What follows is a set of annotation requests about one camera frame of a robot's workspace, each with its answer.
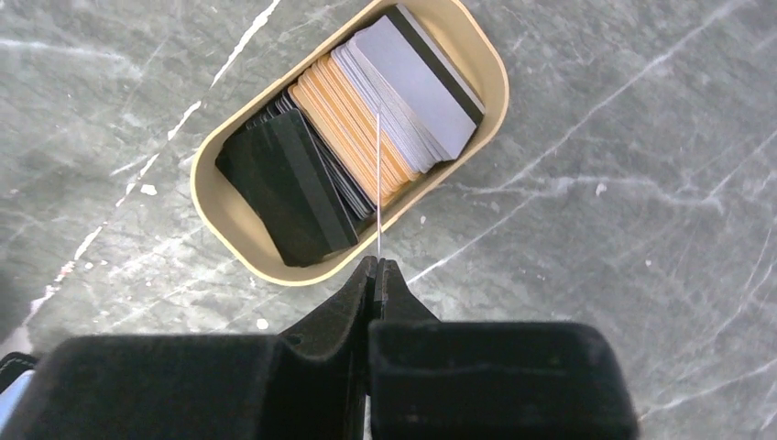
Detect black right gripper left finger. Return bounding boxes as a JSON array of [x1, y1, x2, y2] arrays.
[[1, 257, 378, 439]]

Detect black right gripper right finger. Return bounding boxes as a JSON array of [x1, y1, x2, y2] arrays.
[[367, 259, 639, 439]]

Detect thin silver credit card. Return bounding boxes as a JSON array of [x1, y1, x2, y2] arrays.
[[375, 107, 383, 262]]

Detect beige oval plastic tray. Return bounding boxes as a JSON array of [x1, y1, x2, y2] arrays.
[[190, 0, 509, 287]]

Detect black leather card holder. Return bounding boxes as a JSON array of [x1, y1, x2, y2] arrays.
[[0, 352, 38, 430]]

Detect stack of credit cards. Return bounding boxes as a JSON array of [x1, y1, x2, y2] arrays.
[[242, 5, 487, 223]]

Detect black card in tray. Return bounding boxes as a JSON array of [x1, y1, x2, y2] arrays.
[[215, 109, 358, 267]]

